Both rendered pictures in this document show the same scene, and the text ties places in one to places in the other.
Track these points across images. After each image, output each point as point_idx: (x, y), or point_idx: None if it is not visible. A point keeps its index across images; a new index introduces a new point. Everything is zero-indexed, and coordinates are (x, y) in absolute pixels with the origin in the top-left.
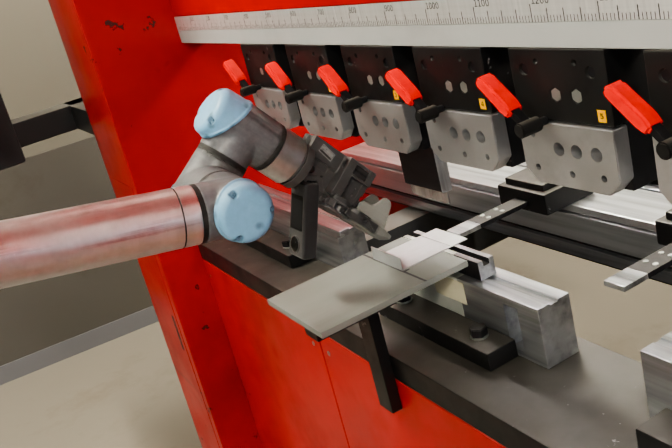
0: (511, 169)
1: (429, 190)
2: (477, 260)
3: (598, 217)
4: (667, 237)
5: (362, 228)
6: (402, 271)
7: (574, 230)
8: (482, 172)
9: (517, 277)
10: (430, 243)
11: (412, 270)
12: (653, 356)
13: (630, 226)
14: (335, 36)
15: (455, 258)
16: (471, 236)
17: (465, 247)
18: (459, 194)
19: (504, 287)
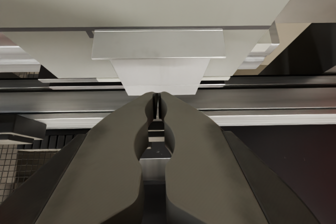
0: (230, 122)
1: (144, 174)
2: (48, 81)
3: (108, 113)
4: (4, 121)
5: (122, 148)
6: (90, 28)
7: (134, 98)
8: (253, 119)
9: (28, 69)
10: (159, 81)
11: (79, 38)
12: None
13: (81, 112)
14: None
15: (78, 76)
16: (290, 58)
17: (106, 88)
18: (270, 101)
19: (1, 56)
